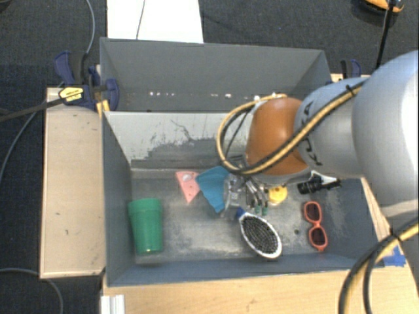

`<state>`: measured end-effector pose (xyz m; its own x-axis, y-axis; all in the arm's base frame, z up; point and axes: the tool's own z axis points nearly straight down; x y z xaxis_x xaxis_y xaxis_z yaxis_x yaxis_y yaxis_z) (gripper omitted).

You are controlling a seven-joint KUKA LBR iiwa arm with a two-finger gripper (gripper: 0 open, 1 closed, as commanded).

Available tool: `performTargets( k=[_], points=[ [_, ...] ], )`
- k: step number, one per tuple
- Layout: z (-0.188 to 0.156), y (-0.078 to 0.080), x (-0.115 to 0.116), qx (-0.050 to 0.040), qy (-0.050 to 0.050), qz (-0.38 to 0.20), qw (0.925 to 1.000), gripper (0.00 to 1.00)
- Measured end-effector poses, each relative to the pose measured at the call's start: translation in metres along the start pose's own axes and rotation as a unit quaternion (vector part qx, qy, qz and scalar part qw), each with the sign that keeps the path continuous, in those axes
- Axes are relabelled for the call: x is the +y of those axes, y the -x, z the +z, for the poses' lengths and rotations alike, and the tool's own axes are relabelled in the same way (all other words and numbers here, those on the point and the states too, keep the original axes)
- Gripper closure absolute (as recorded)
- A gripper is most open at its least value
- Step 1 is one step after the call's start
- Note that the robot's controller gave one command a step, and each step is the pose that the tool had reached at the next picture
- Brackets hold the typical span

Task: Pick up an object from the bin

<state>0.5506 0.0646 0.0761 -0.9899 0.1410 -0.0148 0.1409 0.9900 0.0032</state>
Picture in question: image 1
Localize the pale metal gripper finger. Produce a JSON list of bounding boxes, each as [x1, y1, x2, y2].
[[224, 174, 244, 193], [223, 192, 246, 218]]

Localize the blue cloth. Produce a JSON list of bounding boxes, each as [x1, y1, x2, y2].
[[195, 166, 230, 214]]

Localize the yellow round toy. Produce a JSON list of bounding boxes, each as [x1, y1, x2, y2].
[[267, 185, 288, 207]]

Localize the pink triangular block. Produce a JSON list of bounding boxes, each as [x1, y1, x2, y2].
[[175, 171, 200, 204]]

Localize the grey metal bin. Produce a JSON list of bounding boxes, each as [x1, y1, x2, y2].
[[99, 37, 392, 287]]

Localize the white hairbrush with black bristles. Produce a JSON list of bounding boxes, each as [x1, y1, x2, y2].
[[236, 207, 283, 260]]

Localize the red sunglasses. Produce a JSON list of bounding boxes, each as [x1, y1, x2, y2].
[[302, 201, 329, 252]]

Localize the green plastic cup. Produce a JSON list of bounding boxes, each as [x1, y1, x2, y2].
[[127, 198, 164, 255]]

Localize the pale wood flat board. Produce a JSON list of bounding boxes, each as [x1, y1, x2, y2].
[[39, 86, 107, 279]]

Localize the black cylinder on white bracket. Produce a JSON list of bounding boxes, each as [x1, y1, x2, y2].
[[297, 171, 342, 195]]

